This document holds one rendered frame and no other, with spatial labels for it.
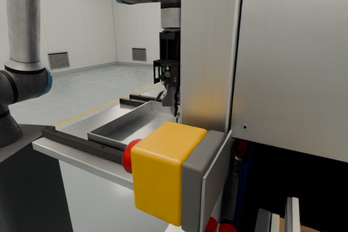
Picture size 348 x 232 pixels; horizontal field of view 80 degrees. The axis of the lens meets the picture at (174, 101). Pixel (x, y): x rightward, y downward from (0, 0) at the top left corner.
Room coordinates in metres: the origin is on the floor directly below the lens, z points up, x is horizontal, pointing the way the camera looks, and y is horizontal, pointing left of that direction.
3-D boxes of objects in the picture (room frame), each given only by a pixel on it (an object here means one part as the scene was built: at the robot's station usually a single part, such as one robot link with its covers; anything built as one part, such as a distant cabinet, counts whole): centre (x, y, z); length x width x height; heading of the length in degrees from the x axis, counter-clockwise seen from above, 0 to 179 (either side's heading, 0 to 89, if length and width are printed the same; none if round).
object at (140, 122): (0.46, -0.01, 0.90); 0.34 x 0.26 x 0.04; 63
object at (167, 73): (0.48, -0.01, 1.07); 0.09 x 0.08 x 0.12; 153
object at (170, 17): (0.49, -0.01, 1.15); 0.08 x 0.08 x 0.05
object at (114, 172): (0.64, -0.03, 0.87); 0.70 x 0.48 x 0.02; 153
